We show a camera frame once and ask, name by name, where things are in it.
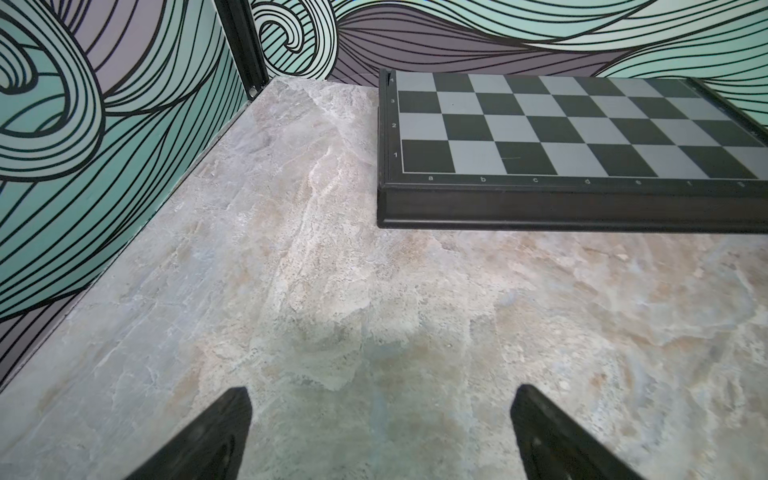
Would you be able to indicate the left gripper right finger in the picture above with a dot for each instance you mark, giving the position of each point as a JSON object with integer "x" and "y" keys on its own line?
{"x": 552, "y": 445}

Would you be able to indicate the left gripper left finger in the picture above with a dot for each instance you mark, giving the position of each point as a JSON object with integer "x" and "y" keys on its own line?
{"x": 210, "y": 447}

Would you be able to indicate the black grey chessboard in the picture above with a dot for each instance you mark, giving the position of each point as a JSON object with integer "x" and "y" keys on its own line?
{"x": 556, "y": 153}

